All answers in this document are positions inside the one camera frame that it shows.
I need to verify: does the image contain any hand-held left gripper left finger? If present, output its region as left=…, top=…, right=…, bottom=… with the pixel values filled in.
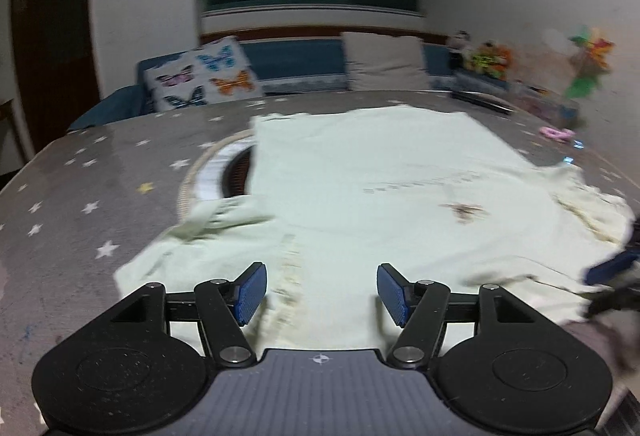
left=109, top=262, right=268, bottom=368

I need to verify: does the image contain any pink hair tie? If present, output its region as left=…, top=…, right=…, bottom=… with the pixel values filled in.
left=539, top=126, right=576, bottom=142

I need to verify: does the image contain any clear plastic storage box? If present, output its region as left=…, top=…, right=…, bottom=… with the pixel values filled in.
left=510, top=81, right=581, bottom=127

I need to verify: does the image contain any blue sofa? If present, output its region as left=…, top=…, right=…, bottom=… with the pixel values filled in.
left=67, top=33, right=511, bottom=132

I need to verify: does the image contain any beige pillow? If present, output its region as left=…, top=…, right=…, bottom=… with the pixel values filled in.
left=341, top=32, right=432, bottom=92

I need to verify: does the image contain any orange bear stuffed toy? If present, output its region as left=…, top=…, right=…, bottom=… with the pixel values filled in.
left=462, top=41, right=513, bottom=79

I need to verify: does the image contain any brown wooden door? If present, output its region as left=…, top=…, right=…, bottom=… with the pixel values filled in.
left=11, top=0, right=103, bottom=152

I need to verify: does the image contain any black remote control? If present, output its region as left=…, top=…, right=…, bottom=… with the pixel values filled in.
left=450, top=90, right=514, bottom=117

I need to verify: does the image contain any grey star-printed tablecloth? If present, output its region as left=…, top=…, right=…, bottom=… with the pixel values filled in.
left=0, top=88, right=640, bottom=436

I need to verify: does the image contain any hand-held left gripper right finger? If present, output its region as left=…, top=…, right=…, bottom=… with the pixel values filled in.
left=377, top=263, right=543, bottom=367

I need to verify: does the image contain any colourful flower wall decoration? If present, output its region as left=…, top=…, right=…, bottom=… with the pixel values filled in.
left=542, top=23, right=616, bottom=99

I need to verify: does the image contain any butterfly print pillow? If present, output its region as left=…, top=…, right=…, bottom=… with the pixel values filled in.
left=142, top=36, right=266, bottom=113

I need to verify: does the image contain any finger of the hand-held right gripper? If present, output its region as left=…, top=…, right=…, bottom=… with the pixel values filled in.
left=585, top=287, right=640, bottom=318
left=584, top=250, right=640, bottom=286

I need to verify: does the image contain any panda stuffed toy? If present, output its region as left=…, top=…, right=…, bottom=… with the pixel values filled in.
left=447, top=31, right=473, bottom=69

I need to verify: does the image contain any pale green t-shirt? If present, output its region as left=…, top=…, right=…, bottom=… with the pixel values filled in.
left=114, top=108, right=636, bottom=349

